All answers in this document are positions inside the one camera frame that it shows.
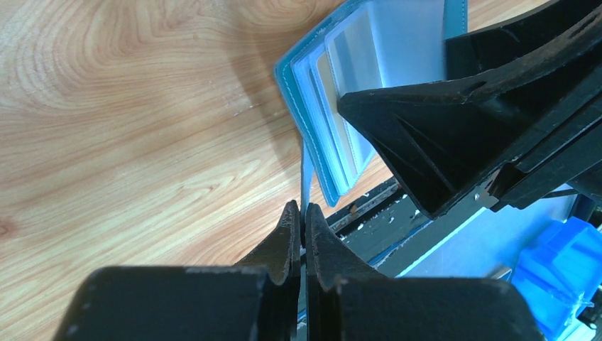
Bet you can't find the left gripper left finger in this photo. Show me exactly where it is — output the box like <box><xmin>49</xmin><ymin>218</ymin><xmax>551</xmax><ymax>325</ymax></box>
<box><xmin>54</xmin><ymin>201</ymin><xmax>300</xmax><ymax>340</ymax></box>

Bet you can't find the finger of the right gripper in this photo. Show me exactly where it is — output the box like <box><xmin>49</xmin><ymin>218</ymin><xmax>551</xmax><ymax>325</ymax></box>
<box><xmin>338</xmin><ymin>1</ymin><xmax>601</xmax><ymax>219</ymax></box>

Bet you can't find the blue card holder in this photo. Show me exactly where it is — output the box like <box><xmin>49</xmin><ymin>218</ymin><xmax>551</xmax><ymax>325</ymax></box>
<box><xmin>274</xmin><ymin>0</ymin><xmax>470</xmax><ymax>222</ymax></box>

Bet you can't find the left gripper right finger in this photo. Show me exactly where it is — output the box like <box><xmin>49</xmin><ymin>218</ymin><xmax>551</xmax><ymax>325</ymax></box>
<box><xmin>305</xmin><ymin>203</ymin><xmax>544</xmax><ymax>340</ymax></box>

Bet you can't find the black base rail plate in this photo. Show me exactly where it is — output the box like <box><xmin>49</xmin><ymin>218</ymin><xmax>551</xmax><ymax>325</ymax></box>
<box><xmin>327</xmin><ymin>178</ymin><xmax>482</xmax><ymax>277</ymax></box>

